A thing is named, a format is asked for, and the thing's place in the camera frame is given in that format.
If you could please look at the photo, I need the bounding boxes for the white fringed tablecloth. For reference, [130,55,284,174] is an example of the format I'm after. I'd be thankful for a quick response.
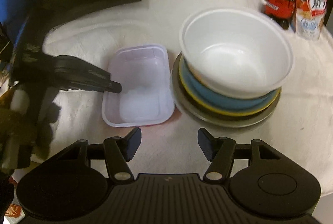
[12,0,333,198]

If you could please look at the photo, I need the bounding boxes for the yellow plate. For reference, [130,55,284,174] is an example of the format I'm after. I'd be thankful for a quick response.
[178,59,281,117]

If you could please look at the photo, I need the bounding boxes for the white rectangular plastic tray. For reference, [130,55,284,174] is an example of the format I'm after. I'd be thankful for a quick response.
[102,45,174,128]

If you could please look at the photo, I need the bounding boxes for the grey metal plate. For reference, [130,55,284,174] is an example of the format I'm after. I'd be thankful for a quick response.
[170,53,281,129]

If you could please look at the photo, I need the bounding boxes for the blue plate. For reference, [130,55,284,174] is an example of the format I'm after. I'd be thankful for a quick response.
[182,57,278,111]

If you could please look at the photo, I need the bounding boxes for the large white plastic bowl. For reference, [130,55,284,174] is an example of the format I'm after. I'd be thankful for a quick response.
[179,8,295,99]

